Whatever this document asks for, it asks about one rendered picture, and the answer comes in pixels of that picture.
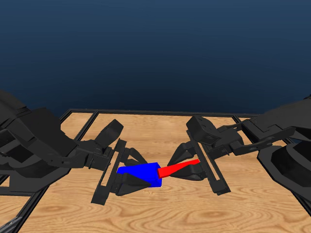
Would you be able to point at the thin red peg bar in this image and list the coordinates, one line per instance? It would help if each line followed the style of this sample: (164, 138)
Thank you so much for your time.
(175, 168)

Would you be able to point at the blue hollow socket block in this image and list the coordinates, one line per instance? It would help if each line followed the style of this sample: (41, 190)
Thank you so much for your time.
(143, 175)

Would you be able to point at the black table frame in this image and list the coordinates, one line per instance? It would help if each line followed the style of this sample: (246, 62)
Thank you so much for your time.
(82, 128)

